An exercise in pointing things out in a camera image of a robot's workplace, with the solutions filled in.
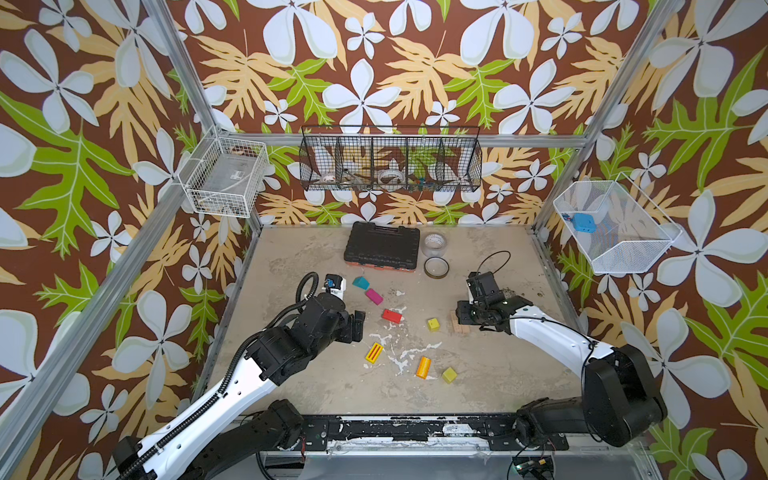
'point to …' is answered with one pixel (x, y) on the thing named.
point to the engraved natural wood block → (461, 329)
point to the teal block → (361, 282)
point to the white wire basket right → (631, 233)
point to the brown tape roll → (436, 267)
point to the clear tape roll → (434, 244)
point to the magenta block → (373, 296)
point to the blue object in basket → (584, 223)
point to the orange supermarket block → (423, 367)
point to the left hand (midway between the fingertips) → (350, 309)
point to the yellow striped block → (374, 352)
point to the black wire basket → (386, 158)
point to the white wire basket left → (227, 176)
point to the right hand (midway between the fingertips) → (462, 310)
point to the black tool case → (382, 247)
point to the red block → (392, 316)
